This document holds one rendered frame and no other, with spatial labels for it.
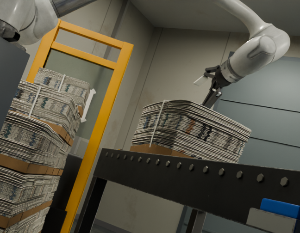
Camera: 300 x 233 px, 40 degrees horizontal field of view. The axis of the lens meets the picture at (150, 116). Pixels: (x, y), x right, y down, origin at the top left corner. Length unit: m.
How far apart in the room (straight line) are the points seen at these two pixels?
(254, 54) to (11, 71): 0.81
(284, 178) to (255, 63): 0.74
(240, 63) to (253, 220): 0.89
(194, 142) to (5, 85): 0.66
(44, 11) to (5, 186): 0.71
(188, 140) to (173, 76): 5.06
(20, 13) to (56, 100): 0.97
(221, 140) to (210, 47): 4.98
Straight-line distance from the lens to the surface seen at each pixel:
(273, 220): 0.64
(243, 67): 1.49
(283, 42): 1.61
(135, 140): 1.71
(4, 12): 1.44
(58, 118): 2.35
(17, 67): 1.44
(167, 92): 6.43
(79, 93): 2.97
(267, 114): 5.71
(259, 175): 0.84
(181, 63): 6.53
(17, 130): 1.80
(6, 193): 1.79
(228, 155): 1.55
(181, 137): 1.44
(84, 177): 3.44
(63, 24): 3.71
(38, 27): 1.64
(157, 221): 5.99
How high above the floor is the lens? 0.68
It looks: 10 degrees up
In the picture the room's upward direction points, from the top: 18 degrees clockwise
